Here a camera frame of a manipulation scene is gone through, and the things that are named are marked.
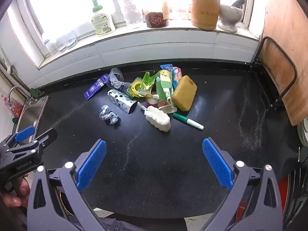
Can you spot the yellow green card packaging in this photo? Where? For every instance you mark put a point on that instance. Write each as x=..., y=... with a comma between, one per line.
x=137, y=86

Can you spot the black metal rack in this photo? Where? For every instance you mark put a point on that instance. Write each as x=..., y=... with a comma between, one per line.
x=295, y=71

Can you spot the red white wrapper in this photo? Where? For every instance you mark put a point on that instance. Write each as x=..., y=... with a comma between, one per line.
x=154, y=99

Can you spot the glass jar of red spice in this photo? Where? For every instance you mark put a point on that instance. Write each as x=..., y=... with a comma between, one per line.
x=156, y=19

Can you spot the grey stone pestle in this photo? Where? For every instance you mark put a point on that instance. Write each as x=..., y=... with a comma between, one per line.
x=238, y=1

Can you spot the grey stone mortar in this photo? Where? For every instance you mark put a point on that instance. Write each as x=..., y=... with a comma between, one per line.
x=227, y=14

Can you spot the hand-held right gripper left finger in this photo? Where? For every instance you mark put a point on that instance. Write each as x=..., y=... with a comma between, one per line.
x=92, y=166

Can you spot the yellow sponge block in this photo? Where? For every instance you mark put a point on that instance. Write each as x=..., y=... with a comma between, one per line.
x=184, y=93

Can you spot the purple box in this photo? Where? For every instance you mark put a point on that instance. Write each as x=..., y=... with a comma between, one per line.
x=95, y=89

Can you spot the green white marker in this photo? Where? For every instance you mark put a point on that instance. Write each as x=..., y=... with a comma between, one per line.
x=187, y=121

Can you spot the grey paper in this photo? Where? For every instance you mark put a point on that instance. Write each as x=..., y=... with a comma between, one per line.
x=119, y=86

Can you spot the colourful snack wrapper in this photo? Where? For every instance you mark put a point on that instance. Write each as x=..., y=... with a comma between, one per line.
x=175, y=74

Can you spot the person's left hand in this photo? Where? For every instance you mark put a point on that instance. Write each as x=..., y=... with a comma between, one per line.
x=18, y=196

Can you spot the red lid plastic jar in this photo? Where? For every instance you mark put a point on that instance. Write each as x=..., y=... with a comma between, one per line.
x=180, y=9

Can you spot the blue packet scrap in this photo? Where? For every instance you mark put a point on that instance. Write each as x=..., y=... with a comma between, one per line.
x=166, y=66

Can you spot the green leafy vegetable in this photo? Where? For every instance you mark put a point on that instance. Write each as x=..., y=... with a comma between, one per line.
x=36, y=92

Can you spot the red printed packet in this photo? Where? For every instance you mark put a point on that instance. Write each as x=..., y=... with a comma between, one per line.
x=15, y=107

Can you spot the wooden chair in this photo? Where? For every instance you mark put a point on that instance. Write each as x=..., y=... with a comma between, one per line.
x=286, y=28

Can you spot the green cap soap bottle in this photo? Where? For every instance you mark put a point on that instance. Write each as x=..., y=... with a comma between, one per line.
x=102, y=21

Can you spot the clear crinkled plastic bag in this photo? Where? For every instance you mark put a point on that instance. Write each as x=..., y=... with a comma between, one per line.
x=130, y=12

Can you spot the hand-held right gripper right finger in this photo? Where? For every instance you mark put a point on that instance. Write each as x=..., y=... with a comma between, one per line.
x=217, y=163

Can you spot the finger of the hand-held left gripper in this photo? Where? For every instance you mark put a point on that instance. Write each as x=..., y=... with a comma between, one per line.
x=45, y=137
x=24, y=133

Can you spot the clear plastic cup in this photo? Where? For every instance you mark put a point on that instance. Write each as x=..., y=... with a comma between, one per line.
x=115, y=74

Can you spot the clear drinking glass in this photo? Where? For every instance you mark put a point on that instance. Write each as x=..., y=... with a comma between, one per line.
x=51, y=45
x=69, y=39

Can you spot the red plastic object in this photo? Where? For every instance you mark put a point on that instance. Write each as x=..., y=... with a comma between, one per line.
x=284, y=192

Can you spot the white foam piece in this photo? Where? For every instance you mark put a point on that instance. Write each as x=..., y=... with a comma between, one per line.
x=158, y=120

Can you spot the steel faucet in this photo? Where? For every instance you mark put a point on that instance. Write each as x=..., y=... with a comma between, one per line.
x=14, y=89

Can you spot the green snack packet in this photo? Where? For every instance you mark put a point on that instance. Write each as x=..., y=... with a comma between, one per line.
x=163, y=86

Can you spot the wooden utensil holder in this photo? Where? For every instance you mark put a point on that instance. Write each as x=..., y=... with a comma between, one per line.
x=205, y=12

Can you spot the steel sink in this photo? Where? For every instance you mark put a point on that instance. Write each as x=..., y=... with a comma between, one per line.
x=31, y=118

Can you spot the white plastic stick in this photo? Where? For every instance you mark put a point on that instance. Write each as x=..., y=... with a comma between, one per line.
x=142, y=106

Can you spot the orange label box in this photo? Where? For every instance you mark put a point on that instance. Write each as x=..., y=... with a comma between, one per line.
x=165, y=8

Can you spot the grey paper ball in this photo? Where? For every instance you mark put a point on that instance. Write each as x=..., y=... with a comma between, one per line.
x=108, y=115

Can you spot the white plate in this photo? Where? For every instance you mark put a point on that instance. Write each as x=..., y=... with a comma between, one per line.
x=303, y=132

